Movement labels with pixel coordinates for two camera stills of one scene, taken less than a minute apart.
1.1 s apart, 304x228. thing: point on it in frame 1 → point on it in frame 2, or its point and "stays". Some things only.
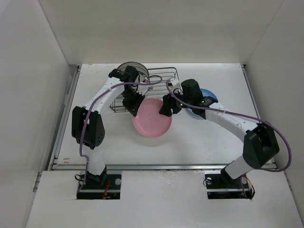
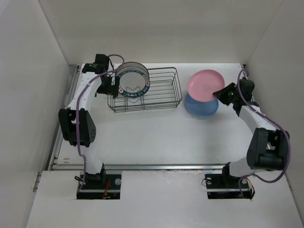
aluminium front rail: (141, 166) stays
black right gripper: (168, 103) → (221, 93)
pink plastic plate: (149, 122) → (202, 83)
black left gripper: (133, 107) → (111, 90)
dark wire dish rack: (169, 85) stays
